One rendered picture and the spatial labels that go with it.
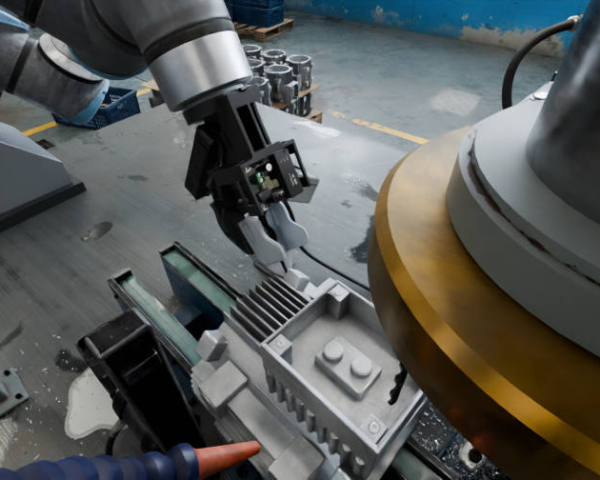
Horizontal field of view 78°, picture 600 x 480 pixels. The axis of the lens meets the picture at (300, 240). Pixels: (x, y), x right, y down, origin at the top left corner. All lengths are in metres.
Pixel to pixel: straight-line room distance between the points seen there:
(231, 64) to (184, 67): 0.04
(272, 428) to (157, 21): 0.37
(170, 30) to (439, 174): 0.27
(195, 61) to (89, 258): 0.71
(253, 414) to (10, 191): 0.94
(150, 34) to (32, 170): 0.84
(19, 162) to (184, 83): 0.84
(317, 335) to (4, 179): 0.96
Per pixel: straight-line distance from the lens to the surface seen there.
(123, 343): 0.22
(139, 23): 0.39
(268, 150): 0.37
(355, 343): 0.36
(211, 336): 0.40
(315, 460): 0.36
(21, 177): 1.18
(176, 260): 0.73
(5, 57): 1.16
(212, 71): 0.36
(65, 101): 1.16
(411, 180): 0.16
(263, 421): 0.38
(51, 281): 0.98
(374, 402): 0.34
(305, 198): 0.67
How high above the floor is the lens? 1.42
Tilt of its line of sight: 43 degrees down
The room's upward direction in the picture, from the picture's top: straight up
